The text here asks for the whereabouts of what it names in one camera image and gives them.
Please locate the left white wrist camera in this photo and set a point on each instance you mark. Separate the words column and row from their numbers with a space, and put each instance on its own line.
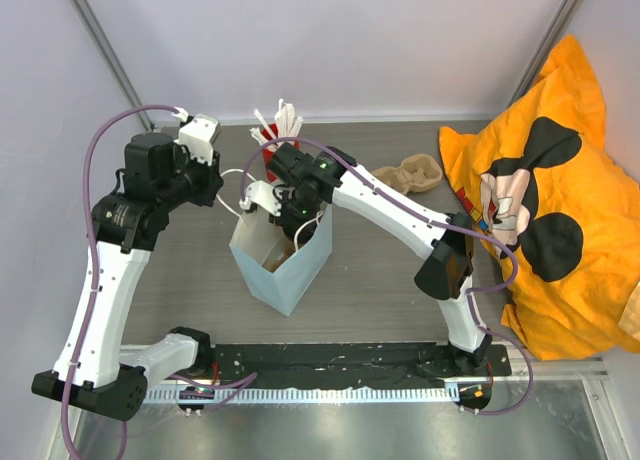
column 198, row 134

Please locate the brown pulp cup carrier stack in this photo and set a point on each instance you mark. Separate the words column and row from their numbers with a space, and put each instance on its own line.
column 415, row 174

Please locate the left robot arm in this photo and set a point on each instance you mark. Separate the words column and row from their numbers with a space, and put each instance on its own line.
column 160, row 174

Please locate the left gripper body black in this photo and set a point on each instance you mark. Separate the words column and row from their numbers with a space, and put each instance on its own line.
column 200, row 180

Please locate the orange cartoon pillow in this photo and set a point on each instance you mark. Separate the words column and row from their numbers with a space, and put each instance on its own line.
column 560, row 217

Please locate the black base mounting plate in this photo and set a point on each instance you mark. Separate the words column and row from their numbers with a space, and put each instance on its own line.
column 340, row 366

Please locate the left aluminium frame post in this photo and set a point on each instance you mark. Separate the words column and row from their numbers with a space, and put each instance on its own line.
column 105, row 49

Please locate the right aluminium frame post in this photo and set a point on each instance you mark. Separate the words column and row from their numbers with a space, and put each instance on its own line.
column 559, row 23

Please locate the white slotted cable duct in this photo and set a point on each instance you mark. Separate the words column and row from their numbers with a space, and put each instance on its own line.
column 179, row 393

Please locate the red plastic cup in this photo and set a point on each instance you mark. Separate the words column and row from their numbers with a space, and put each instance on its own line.
column 267, row 155

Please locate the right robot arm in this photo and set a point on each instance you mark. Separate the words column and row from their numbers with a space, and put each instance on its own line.
column 440, row 240

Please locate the aluminium frame post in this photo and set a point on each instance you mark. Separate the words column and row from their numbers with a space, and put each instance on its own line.
column 559, row 23
column 105, row 49

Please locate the light blue paper bag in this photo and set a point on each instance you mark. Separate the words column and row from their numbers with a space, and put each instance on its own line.
column 253, row 238

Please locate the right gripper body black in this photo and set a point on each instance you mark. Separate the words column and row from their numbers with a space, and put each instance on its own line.
column 296, row 212

